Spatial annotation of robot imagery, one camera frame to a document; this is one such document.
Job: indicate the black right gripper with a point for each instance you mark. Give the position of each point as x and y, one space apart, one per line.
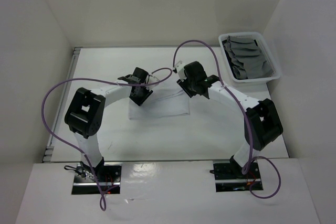
183 85

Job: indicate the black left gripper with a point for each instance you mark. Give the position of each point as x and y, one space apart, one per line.
147 93

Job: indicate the white skirt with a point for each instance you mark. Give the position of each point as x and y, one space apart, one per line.
167 100

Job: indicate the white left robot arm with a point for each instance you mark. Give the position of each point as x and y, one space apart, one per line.
85 113

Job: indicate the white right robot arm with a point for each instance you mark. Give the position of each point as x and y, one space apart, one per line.
262 124

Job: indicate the grey skirts in basket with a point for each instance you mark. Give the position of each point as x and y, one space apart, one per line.
246 59

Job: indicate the white plastic basket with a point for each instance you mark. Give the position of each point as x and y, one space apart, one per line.
265 49

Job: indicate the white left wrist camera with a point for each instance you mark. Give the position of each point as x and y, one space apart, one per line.
152 82

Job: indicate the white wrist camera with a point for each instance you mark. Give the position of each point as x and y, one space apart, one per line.
178 68
152 82

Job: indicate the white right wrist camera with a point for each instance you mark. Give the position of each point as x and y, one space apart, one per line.
178 68

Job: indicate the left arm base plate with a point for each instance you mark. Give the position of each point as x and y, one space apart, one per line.
109 180

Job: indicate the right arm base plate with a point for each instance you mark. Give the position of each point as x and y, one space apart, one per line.
226 180

